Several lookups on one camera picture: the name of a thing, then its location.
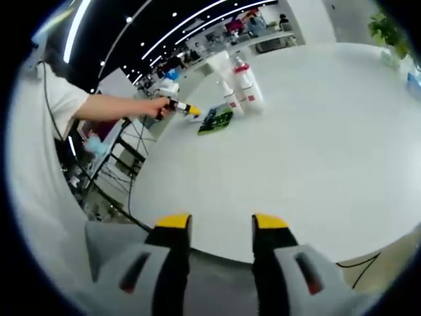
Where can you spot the blue box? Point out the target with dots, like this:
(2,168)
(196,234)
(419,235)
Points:
(172,75)

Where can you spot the person in white shirt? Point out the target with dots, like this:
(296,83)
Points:
(33,148)

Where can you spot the green skincare sachet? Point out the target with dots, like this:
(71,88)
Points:
(217,121)

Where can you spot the person's left hand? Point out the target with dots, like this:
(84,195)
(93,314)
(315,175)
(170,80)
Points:
(158,110)

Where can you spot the white bottle with red collar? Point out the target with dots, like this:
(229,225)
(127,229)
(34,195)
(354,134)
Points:
(250,89)

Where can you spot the white skincare tube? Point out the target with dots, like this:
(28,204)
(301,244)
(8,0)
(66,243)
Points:
(227,82)

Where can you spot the green potted plant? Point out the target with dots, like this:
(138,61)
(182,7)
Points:
(388,29)

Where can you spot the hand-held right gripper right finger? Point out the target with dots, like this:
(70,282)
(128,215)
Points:
(269,247)

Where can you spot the long white counter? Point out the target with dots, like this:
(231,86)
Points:
(263,37)

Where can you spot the white card stand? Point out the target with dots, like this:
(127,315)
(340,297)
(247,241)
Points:
(391,59)

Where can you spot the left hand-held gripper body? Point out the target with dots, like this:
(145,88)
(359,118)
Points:
(169,89)

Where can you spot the monitor screen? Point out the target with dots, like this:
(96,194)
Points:
(98,126)

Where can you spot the desk with black legs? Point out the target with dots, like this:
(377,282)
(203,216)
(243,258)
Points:
(112,154)

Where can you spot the blue packet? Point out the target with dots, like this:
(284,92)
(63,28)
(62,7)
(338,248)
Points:
(415,80)

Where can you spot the blue plush toy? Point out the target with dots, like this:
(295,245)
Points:
(95,145)

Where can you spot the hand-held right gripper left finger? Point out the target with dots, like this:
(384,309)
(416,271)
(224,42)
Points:
(171,250)

